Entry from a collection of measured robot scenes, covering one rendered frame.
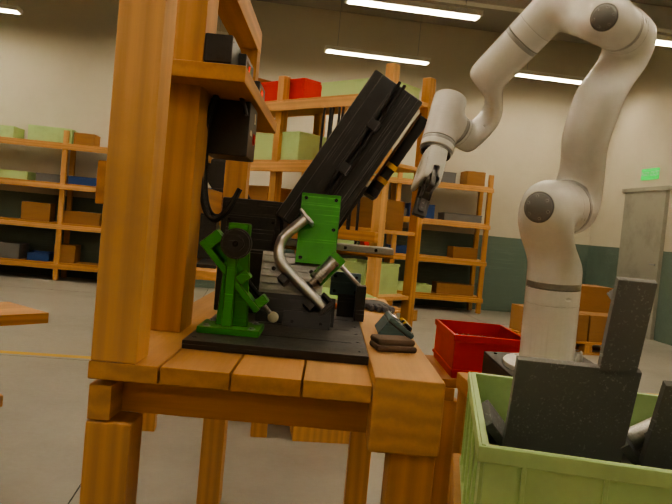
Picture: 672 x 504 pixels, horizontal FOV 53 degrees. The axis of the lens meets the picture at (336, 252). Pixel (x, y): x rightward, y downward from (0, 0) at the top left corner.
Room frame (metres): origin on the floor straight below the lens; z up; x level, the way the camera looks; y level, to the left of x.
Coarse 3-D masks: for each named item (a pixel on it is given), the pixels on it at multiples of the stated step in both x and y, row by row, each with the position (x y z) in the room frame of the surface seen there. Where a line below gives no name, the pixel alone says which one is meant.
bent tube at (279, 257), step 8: (304, 216) 1.92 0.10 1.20; (296, 224) 1.91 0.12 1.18; (304, 224) 1.92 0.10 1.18; (312, 224) 1.92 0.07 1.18; (288, 232) 1.91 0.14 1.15; (296, 232) 1.92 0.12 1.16; (280, 240) 1.90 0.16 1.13; (280, 248) 1.89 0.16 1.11; (280, 256) 1.89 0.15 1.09; (280, 264) 1.88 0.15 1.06; (288, 272) 1.87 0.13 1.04; (296, 280) 1.87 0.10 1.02; (304, 288) 1.86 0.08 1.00; (312, 296) 1.86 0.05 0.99; (320, 304) 1.85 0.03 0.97
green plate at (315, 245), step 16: (304, 192) 1.97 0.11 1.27; (304, 208) 1.96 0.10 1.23; (320, 208) 1.96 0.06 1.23; (336, 208) 1.96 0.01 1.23; (320, 224) 1.95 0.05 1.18; (336, 224) 1.95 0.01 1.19; (304, 240) 1.94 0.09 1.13; (320, 240) 1.94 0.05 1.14; (336, 240) 1.94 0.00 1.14; (304, 256) 1.92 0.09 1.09; (320, 256) 1.93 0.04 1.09
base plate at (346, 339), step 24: (192, 336) 1.55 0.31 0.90; (216, 336) 1.58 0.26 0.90; (240, 336) 1.61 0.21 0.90; (264, 336) 1.64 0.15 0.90; (288, 336) 1.68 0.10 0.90; (312, 336) 1.71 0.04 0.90; (336, 336) 1.74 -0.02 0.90; (360, 336) 1.78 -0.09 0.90; (336, 360) 1.51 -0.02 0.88; (360, 360) 1.51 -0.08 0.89
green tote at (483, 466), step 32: (480, 384) 1.13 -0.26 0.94; (480, 416) 0.86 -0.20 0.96; (640, 416) 1.09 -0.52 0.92; (480, 448) 0.73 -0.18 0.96; (512, 448) 0.74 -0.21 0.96; (480, 480) 0.74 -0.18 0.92; (512, 480) 0.73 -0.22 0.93; (544, 480) 0.73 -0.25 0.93; (576, 480) 0.72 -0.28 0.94; (608, 480) 0.71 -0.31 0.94; (640, 480) 0.71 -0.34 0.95
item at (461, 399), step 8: (464, 400) 1.61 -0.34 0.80; (456, 408) 1.67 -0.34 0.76; (464, 408) 1.61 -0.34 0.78; (456, 416) 1.67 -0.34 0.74; (464, 416) 1.61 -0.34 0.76; (456, 424) 1.66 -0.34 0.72; (456, 432) 1.65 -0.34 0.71; (456, 440) 1.64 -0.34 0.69; (456, 448) 1.64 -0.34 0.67; (448, 488) 1.67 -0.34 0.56
